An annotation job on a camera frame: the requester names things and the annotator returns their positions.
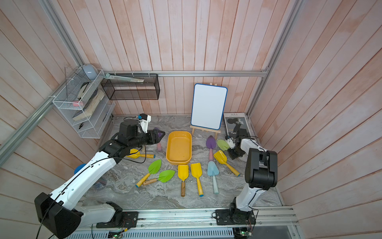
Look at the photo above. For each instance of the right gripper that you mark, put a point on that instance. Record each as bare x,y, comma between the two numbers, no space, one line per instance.
233,155

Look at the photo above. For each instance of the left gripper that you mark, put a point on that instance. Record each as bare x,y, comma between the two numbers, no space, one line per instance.
153,134

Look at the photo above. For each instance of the light green shovel wooden handle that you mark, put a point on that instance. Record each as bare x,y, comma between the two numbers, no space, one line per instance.
223,145

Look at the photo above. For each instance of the yellow storage box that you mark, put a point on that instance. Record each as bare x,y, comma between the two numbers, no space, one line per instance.
179,148

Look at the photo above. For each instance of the purple shovel pink handle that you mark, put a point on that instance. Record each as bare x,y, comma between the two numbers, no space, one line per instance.
211,144
159,146

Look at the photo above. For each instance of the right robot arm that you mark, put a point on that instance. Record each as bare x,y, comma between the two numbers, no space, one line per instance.
261,174

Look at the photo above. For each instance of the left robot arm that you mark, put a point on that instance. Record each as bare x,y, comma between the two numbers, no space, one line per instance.
58,211

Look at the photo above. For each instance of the light blue shovel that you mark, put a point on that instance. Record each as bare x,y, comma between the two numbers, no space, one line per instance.
213,171

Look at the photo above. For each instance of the black and white book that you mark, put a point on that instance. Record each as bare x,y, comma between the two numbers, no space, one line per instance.
237,124

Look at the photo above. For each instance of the wooden easel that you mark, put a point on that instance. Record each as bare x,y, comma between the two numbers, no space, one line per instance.
216,132

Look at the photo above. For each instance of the yellow scoop left blue tip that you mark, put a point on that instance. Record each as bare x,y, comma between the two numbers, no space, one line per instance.
134,153

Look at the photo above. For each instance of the black mesh basket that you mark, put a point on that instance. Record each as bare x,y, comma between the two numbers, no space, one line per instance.
118,90

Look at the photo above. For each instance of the light green ruler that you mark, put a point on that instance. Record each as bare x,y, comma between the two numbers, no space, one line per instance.
123,78

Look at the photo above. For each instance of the blue-lid tube container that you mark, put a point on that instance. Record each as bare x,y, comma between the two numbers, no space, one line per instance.
79,168

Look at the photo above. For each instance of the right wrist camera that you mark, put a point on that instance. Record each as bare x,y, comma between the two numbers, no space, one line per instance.
230,141

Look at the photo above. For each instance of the green shovel yellow handle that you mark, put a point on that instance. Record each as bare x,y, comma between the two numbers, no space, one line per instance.
153,168

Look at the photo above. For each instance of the yellow scoop wooden handle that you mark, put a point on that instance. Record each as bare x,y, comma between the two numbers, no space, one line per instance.
183,174

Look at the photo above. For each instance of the yellow scoop blue-tipped handle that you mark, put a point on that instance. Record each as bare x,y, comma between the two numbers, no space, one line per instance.
196,170

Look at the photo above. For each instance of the whiteboard blue frame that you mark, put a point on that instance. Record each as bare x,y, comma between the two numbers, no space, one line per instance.
208,106

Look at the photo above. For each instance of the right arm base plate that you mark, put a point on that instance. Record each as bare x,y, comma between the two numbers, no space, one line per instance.
225,217

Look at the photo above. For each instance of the books in wire shelf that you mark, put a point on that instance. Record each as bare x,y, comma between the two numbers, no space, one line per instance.
88,108

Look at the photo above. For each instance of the white wire shelf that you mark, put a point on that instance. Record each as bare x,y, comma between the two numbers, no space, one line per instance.
94,126

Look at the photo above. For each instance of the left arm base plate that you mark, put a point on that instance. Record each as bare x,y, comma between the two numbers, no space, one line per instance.
121,220

